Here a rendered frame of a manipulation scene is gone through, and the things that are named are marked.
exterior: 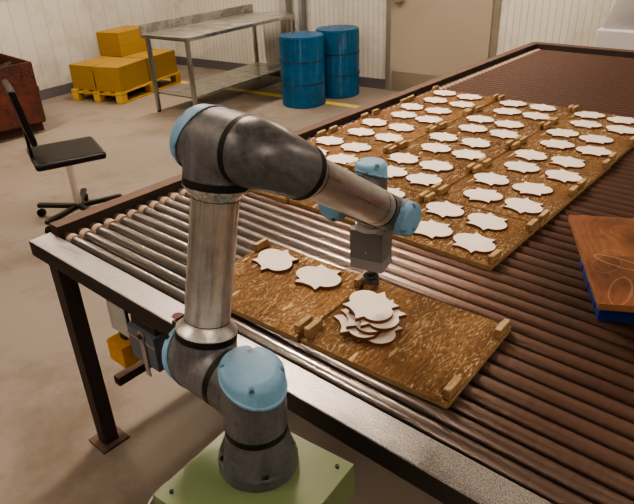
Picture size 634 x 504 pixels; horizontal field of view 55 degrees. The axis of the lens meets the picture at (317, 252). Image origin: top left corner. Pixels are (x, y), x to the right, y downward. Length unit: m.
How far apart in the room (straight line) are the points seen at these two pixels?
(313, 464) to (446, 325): 0.57
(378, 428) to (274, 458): 0.29
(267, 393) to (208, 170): 0.38
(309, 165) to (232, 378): 0.38
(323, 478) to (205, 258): 0.46
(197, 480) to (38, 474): 1.60
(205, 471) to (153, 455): 1.44
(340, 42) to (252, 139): 6.38
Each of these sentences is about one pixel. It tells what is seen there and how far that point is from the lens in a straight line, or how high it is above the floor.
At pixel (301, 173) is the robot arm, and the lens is 0.95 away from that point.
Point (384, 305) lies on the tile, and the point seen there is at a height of 0.99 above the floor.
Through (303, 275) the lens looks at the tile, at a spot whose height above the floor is 0.95.
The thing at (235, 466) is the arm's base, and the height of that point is 1.01.
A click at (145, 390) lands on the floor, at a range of 2.96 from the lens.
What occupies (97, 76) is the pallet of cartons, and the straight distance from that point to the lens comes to 8.06.
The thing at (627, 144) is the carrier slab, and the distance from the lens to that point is 3.07.
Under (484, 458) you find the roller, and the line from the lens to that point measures 1.31.
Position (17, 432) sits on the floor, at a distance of 2.98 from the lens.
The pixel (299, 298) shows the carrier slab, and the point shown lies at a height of 0.94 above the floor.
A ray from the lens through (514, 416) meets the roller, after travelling 1.41.
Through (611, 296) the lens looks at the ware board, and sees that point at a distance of 1.63.
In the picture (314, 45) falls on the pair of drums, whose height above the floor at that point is 0.68.
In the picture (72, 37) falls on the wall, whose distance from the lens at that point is 8.89.
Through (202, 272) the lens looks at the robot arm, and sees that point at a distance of 1.07.
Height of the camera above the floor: 1.86
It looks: 29 degrees down
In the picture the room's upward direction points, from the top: 2 degrees counter-clockwise
